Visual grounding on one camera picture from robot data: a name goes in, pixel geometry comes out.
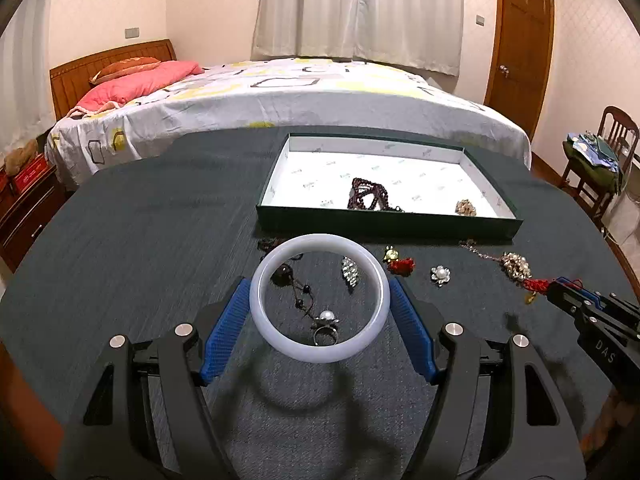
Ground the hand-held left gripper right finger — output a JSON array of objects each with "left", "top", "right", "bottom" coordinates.
[{"left": 387, "top": 276, "right": 586, "bottom": 480}]

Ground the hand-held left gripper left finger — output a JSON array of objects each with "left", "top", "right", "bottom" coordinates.
[{"left": 55, "top": 276, "right": 252, "bottom": 480}]

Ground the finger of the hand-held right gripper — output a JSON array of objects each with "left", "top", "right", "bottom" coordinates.
[
  {"left": 558, "top": 276, "right": 640, "bottom": 341},
  {"left": 546, "top": 285, "right": 617, "bottom": 334}
]

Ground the red knot tassel charm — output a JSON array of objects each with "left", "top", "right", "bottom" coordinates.
[{"left": 522, "top": 277, "right": 553, "bottom": 306}]

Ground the red flower gold charm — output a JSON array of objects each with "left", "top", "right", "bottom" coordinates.
[{"left": 382, "top": 245, "right": 417, "bottom": 277}]

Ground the black bead necklace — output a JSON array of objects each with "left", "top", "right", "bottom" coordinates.
[{"left": 256, "top": 237, "right": 318, "bottom": 320}]

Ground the crystal leaf brooch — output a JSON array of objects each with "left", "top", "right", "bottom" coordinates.
[{"left": 341, "top": 256, "right": 362, "bottom": 291}]

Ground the white jade bangle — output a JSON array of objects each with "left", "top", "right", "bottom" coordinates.
[{"left": 248, "top": 234, "right": 391, "bottom": 364}]

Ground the dark green white-lined tray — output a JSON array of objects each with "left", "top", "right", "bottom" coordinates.
[{"left": 255, "top": 133, "right": 524, "bottom": 241}]

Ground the pile of clothes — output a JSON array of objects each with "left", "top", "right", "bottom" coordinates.
[{"left": 563, "top": 131, "right": 623, "bottom": 193}]

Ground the wooden chair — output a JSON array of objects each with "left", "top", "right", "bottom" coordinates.
[{"left": 559, "top": 106, "right": 640, "bottom": 221}]

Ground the wooden nightstand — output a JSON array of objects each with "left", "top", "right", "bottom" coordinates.
[{"left": 0, "top": 160, "right": 68, "bottom": 273}]

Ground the bed with patterned sheet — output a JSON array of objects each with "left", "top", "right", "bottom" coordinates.
[{"left": 44, "top": 57, "right": 532, "bottom": 191}]

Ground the red box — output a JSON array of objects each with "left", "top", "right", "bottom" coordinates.
[{"left": 10, "top": 155, "right": 51, "bottom": 193}]

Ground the pink pillow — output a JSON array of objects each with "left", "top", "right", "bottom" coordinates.
[{"left": 67, "top": 60, "right": 205, "bottom": 116}]

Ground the brown stuffed toy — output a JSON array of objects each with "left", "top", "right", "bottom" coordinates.
[{"left": 4, "top": 139, "right": 40, "bottom": 171}]

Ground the wooden door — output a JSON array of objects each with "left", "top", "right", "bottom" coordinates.
[{"left": 484, "top": 0, "right": 556, "bottom": 146}]

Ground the orange pillow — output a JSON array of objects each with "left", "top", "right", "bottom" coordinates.
[{"left": 89, "top": 56, "right": 162, "bottom": 86}]

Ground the wooden headboard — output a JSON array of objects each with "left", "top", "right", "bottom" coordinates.
[{"left": 49, "top": 39, "right": 178, "bottom": 121}]

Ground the white window curtain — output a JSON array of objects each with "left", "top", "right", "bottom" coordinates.
[{"left": 250, "top": 0, "right": 463, "bottom": 77}]

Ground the pearl ring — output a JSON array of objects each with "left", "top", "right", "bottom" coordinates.
[{"left": 309, "top": 309, "right": 343, "bottom": 347}]

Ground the dark red bead necklace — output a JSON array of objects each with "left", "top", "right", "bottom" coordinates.
[{"left": 346, "top": 177, "right": 407, "bottom": 213}]

